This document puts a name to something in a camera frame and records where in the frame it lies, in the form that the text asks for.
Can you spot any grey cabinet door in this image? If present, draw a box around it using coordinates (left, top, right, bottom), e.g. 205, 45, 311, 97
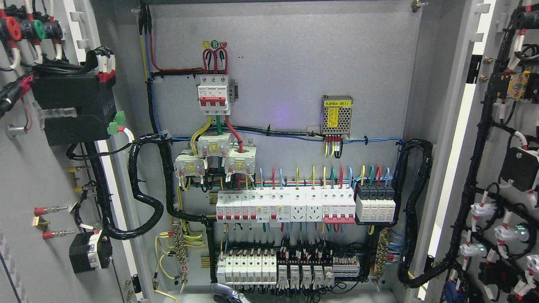
1, 0, 148, 303
431, 0, 538, 303

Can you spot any lower relay terminal row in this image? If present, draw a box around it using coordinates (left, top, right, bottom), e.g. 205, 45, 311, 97
276, 244, 360, 294

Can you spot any white socket breaker row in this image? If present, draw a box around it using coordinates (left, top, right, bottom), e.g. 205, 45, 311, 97
216, 186, 356, 224

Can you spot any black left cable harness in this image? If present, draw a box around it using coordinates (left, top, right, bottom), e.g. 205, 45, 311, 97
65, 134, 217, 283

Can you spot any black right cable harness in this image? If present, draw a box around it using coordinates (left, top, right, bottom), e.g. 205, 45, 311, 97
396, 0, 539, 303

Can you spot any white lower breaker row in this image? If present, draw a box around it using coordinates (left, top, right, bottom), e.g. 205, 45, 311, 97
217, 249, 278, 286

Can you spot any black digital power meter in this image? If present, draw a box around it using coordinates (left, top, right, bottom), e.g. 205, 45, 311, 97
31, 73, 116, 146

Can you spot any black cable harness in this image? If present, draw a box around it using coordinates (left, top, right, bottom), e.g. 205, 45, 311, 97
65, 134, 217, 283
396, 0, 539, 303

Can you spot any dark grey robot hand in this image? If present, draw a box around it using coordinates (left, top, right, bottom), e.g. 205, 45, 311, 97
210, 283, 250, 303

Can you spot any metal mesh power supply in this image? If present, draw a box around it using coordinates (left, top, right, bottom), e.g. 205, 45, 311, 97
321, 95, 353, 136

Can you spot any white rotary selector switch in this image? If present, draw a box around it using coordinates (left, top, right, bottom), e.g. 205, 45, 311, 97
69, 231, 113, 274

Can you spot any black white surge protector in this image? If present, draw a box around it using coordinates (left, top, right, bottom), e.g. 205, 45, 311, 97
354, 183, 396, 227

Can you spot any red white main breaker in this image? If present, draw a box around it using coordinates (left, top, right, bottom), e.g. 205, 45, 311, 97
197, 74, 236, 116

